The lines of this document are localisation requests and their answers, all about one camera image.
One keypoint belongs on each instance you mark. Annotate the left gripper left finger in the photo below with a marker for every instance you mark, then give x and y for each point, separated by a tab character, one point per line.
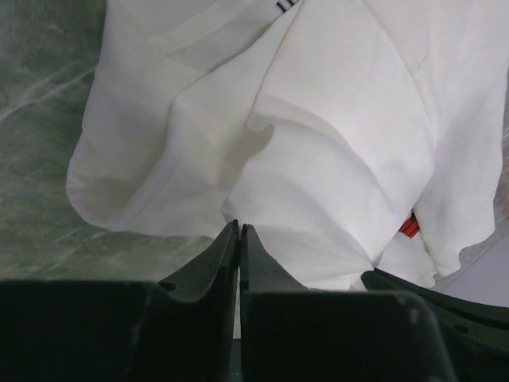
177	329

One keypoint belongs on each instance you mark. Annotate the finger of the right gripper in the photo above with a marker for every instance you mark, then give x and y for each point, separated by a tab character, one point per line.
476	335

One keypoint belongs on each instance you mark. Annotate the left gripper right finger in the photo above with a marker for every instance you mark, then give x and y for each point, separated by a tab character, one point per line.
292	333

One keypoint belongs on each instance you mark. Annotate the white printed t-shirt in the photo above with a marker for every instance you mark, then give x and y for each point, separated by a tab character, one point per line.
351	134

